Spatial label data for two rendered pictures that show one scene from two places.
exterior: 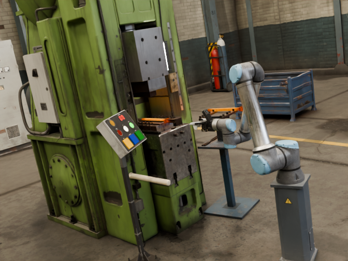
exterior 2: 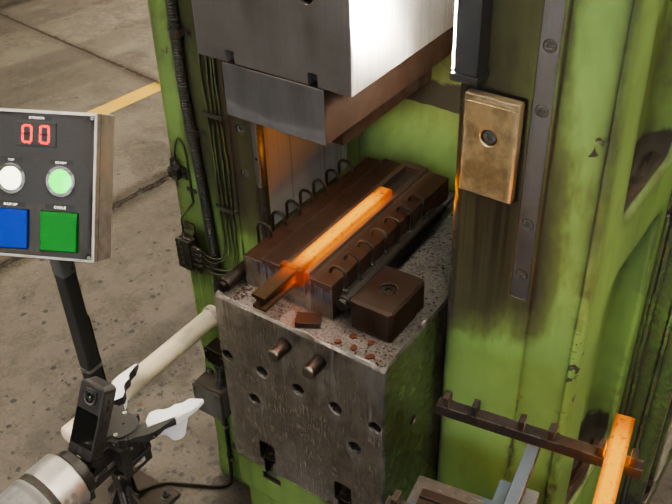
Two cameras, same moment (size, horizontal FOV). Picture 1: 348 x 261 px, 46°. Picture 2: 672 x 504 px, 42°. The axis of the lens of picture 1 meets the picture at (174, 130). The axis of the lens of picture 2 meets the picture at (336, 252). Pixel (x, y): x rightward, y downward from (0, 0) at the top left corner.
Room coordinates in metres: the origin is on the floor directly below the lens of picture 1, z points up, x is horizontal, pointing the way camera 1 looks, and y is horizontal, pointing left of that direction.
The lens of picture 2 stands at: (3.22, -1.16, 1.94)
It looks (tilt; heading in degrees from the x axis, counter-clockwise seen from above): 37 degrees down; 80
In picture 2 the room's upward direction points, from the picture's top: 2 degrees counter-clockwise
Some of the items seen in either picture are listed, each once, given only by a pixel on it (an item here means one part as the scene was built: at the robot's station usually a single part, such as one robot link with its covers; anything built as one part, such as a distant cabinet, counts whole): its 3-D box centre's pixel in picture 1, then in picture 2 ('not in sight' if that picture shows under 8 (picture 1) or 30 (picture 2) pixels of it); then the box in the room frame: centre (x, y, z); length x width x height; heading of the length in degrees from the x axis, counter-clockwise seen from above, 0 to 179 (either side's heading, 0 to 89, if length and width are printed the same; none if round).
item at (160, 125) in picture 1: (148, 125); (351, 226); (3.50, 0.21, 0.96); 0.42 x 0.20 x 0.09; 44
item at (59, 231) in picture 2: (139, 135); (59, 231); (2.95, 0.26, 1.01); 0.07 x 0.05 x 0.07; 159
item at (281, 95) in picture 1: (272, 94); not in sight; (7.07, -1.83, 0.36); 1.20 x 0.80 x 0.72; 42
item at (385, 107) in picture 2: (141, 92); (372, 90); (3.55, 0.22, 1.24); 0.30 x 0.07 x 0.06; 44
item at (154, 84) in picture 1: (140, 84); (347, 55); (3.50, 0.21, 1.32); 0.42 x 0.20 x 0.10; 44
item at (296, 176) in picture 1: (289, 172); not in sight; (2.61, -0.73, 0.65); 0.19 x 0.19 x 0.10
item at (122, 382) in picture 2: (194, 126); (124, 394); (3.06, -0.17, 0.98); 0.09 x 0.03 x 0.06; 76
